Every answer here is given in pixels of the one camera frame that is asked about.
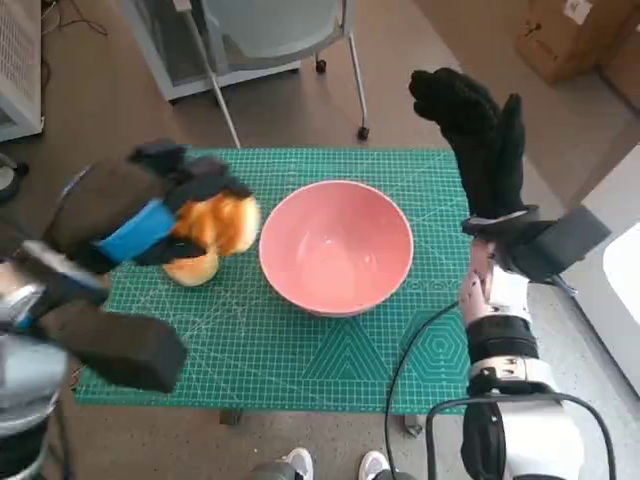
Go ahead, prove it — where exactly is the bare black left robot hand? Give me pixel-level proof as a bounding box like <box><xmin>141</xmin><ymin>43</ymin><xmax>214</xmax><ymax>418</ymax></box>
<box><xmin>44</xmin><ymin>142</ymin><xmax>254</xmax><ymax>274</ymax></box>

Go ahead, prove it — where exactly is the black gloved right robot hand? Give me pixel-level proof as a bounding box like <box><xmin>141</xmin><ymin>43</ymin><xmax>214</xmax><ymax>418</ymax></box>
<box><xmin>408</xmin><ymin>67</ymin><xmax>527</xmax><ymax>221</ymax></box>

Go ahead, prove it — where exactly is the round bread bun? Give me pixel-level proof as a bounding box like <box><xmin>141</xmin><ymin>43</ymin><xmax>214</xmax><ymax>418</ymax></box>
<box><xmin>163</xmin><ymin>249</ymin><xmax>220</xmax><ymax>287</ymax></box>

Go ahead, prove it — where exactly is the long striped bread loaf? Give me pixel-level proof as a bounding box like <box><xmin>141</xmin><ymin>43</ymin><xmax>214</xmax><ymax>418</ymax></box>
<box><xmin>172</xmin><ymin>192</ymin><xmax>261</xmax><ymax>257</ymax></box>

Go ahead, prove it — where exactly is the pink bowl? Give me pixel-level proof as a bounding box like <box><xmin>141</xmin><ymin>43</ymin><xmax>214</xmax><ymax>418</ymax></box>
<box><xmin>258</xmin><ymin>180</ymin><xmax>415</xmax><ymax>319</ymax></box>

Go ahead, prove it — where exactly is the printed cardboard box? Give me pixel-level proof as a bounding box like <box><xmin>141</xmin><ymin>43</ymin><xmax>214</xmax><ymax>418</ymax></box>
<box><xmin>514</xmin><ymin>0</ymin><xmax>640</xmax><ymax>85</ymax></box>

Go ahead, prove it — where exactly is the plain cardboard box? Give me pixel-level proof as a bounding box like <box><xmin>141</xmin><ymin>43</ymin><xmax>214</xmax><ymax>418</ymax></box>
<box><xmin>599</xmin><ymin>19</ymin><xmax>640</xmax><ymax>114</ymax></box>

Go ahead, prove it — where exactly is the green cutting mat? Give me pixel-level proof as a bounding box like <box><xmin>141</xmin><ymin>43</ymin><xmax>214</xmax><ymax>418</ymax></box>
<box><xmin>74</xmin><ymin>145</ymin><xmax>474</xmax><ymax>415</ymax></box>

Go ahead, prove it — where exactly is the white perforated cabinet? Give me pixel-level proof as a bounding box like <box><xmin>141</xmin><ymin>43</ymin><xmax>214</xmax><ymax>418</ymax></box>
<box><xmin>0</xmin><ymin>0</ymin><xmax>45</xmax><ymax>144</ymax></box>

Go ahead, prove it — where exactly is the grey mesh chair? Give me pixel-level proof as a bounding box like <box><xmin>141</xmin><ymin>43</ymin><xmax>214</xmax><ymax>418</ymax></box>
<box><xmin>192</xmin><ymin>0</ymin><xmax>371</xmax><ymax>149</ymax></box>

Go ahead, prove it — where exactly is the white shoe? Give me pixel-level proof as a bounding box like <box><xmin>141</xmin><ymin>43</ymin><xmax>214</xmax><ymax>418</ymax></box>
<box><xmin>287</xmin><ymin>447</ymin><xmax>315</xmax><ymax>480</ymax></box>
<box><xmin>359</xmin><ymin>449</ymin><xmax>390</xmax><ymax>480</ymax></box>

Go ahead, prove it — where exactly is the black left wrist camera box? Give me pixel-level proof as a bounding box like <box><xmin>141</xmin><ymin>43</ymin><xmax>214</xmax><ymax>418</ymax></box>
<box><xmin>29</xmin><ymin>284</ymin><xmax>189</xmax><ymax>394</ymax></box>

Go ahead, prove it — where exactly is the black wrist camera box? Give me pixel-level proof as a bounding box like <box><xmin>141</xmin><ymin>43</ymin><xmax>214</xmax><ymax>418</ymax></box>
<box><xmin>509</xmin><ymin>207</ymin><xmax>612</xmax><ymax>284</ymax></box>
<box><xmin>29</xmin><ymin>284</ymin><xmax>189</xmax><ymax>394</ymax></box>

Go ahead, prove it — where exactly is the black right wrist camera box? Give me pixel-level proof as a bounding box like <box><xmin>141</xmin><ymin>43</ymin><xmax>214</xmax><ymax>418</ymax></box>
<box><xmin>509</xmin><ymin>207</ymin><xmax>612</xmax><ymax>284</ymax></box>

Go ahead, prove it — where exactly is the black floor cable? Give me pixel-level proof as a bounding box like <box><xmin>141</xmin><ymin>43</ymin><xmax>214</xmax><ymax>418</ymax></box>
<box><xmin>42</xmin><ymin>0</ymin><xmax>109</xmax><ymax>36</ymax></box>

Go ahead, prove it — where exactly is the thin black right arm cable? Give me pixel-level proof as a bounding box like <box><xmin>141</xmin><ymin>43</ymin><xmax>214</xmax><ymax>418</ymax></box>
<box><xmin>383</xmin><ymin>302</ymin><xmax>461</xmax><ymax>480</ymax></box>

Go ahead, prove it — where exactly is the thick black looped cable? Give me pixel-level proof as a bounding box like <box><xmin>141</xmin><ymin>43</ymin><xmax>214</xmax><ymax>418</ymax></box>
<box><xmin>424</xmin><ymin>392</ymin><xmax>619</xmax><ymax>480</ymax></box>

